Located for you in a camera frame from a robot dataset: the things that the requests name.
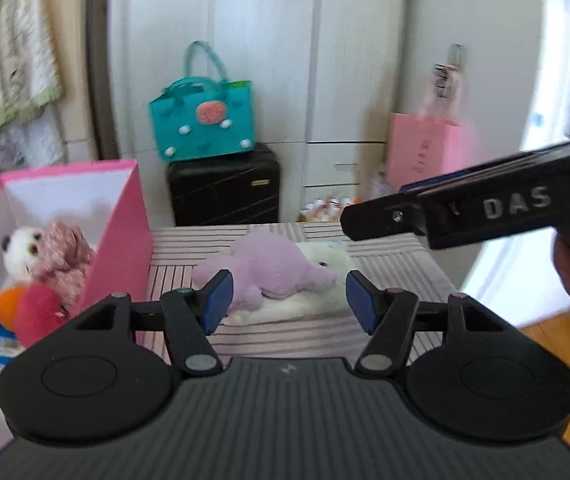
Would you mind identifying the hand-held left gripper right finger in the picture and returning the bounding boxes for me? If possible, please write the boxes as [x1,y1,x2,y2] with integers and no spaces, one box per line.
[345,270,516,377]

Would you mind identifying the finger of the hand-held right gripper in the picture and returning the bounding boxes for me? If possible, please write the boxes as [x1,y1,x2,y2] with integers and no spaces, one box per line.
[339,131,570,252]

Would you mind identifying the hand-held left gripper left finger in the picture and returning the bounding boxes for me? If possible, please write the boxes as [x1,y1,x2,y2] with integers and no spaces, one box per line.
[74,269,236,379]

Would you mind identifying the purple plush toy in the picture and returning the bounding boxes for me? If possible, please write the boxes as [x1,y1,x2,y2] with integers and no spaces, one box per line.
[191,231,339,314]

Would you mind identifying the pink cardboard box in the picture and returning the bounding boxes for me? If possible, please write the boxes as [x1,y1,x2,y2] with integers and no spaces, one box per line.
[0,159,155,467]

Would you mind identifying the pink floral plush toy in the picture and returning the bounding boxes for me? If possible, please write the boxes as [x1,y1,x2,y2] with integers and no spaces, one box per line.
[32,220,97,312]

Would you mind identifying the magenta fuzzy plush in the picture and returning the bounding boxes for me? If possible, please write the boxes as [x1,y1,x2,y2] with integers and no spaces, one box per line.
[14,283,69,349]

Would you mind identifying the orange plush toy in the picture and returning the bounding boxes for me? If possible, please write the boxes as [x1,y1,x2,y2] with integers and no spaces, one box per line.
[0,287,29,331]

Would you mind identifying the blue wet wipes pack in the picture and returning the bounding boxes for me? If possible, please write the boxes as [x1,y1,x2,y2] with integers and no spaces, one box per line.
[0,321,22,369]

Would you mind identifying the white plush toy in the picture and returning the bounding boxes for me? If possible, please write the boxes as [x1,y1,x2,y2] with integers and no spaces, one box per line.
[226,240,357,324]

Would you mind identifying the striped bed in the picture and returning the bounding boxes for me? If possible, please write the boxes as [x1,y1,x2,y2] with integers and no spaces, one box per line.
[136,222,459,367]

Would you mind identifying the pink paper bag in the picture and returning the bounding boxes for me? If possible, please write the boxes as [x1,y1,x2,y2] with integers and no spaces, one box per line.
[386,112,476,192]

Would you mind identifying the white refrigerator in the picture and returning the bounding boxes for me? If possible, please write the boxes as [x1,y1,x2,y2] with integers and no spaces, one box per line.
[465,0,570,328]

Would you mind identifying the group of small bottles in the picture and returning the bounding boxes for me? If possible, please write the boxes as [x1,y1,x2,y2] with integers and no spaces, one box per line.
[298,194,367,224]

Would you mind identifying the black suitcase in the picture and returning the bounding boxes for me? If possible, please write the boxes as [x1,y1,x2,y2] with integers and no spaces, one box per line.
[167,142,284,227]

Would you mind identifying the white plastic bag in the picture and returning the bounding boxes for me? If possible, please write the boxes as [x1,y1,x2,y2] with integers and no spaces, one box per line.
[359,169,397,202]

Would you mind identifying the teal felt tote bag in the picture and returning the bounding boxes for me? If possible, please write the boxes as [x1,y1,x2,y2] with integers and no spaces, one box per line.
[148,41,256,163]

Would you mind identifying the white panda plush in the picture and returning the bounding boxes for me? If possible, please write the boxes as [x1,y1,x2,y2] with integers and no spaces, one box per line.
[0,225,47,287]

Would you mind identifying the white fleece pants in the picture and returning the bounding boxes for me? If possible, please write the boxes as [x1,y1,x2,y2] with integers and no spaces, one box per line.
[0,109,67,177]

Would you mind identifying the white wardrobe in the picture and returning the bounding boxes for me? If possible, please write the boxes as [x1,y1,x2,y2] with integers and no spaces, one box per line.
[109,0,412,227]

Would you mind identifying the hanging patterned towel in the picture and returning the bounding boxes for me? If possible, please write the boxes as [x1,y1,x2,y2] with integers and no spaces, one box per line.
[0,0,64,144]

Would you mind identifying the dark door frame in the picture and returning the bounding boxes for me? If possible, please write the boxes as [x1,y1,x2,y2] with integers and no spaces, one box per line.
[84,0,122,162]

